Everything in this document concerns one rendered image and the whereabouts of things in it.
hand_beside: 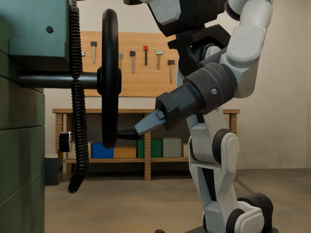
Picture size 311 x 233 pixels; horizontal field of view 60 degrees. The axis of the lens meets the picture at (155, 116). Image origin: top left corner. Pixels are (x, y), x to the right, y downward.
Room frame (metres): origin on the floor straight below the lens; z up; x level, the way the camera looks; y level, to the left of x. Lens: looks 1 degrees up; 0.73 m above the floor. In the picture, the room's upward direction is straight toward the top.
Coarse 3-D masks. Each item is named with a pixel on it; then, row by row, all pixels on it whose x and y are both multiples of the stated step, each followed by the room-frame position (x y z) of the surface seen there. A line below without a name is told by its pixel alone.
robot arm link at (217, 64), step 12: (204, 60) 0.59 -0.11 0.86; (216, 60) 0.58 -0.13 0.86; (216, 72) 0.52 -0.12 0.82; (228, 72) 0.53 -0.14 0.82; (240, 72) 0.53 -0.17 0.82; (252, 72) 0.54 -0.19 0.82; (228, 84) 0.52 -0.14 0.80; (240, 84) 0.55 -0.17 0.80; (252, 84) 0.57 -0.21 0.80; (228, 96) 0.53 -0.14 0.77; (240, 96) 0.60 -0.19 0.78
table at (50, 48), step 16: (0, 16) 0.44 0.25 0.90; (0, 32) 0.44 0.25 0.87; (0, 48) 0.44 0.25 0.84; (16, 48) 0.47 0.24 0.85; (32, 48) 0.48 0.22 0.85; (48, 48) 0.48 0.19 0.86; (64, 48) 0.49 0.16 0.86; (32, 64) 0.55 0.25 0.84; (48, 64) 0.55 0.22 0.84; (64, 64) 0.55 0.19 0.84
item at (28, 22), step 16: (0, 0) 0.49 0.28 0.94; (16, 0) 0.49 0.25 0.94; (32, 0) 0.49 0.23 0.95; (48, 0) 0.50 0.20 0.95; (64, 0) 0.50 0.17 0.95; (16, 16) 0.49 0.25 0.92; (32, 16) 0.49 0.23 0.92; (48, 16) 0.50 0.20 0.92; (64, 16) 0.50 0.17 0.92; (16, 32) 0.49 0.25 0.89; (32, 32) 0.49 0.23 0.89; (48, 32) 0.50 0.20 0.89; (64, 32) 0.51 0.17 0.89
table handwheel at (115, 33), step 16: (112, 16) 0.48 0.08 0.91; (112, 32) 0.45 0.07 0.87; (112, 48) 0.44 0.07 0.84; (112, 64) 0.44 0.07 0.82; (32, 80) 0.53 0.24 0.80; (48, 80) 0.54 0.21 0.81; (64, 80) 0.54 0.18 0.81; (80, 80) 0.55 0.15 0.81; (96, 80) 0.55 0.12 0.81; (112, 80) 0.44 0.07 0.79; (112, 96) 0.44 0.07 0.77; (112, 112) 0.45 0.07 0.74; (112, 128) 0.47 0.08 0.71; (112, 144) 0.52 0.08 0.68
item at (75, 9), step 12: (72, 0) 0.54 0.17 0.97; (72, 12) 0.54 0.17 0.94; (72, 24) 0.54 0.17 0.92; (72, 36) 0.54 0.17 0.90; (72, 48) 0.54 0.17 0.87; (72, 60) 0.54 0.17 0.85; (72, 72) 0.55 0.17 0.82; (72, 84) 0.55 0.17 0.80; (72, 96) 0.55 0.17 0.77; (84, 108) 0.60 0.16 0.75; (84, 120) 0.56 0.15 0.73; (84, 132) 0.56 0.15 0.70; (84, 144) 0.56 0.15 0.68; (84, 156) 0.56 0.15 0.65; (84, 168) 0.56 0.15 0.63; (72, 180) 0.62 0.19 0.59; (72, 192) 0.68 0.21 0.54
